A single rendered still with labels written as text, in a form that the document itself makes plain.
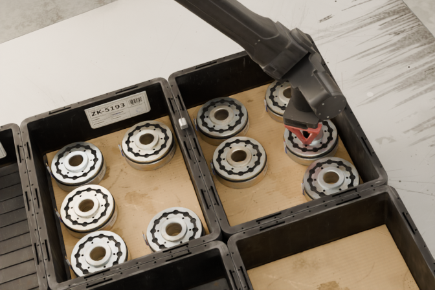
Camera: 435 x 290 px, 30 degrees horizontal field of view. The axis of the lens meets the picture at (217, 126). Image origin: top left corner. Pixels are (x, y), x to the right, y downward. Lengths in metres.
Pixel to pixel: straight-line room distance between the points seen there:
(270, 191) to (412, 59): 0.55
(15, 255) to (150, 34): 0.73
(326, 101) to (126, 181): 0.46
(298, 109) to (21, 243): 0.57
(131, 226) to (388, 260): 0.47
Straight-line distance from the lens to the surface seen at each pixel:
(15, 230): 1.60
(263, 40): 1.29
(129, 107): 1.63
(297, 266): 1.44
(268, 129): 1.62
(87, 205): 1.56
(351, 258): 1.44
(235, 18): 1.24
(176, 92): 1.57
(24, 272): 1.54
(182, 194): 1.55
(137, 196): 1.56
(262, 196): 1.52
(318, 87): 1.34
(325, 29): 1.98
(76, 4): 3.29
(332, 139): 1.56
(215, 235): 1.37
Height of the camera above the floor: 2.08
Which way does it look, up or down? 50 degrees down
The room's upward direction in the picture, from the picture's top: 12 degrees counter-clockwise
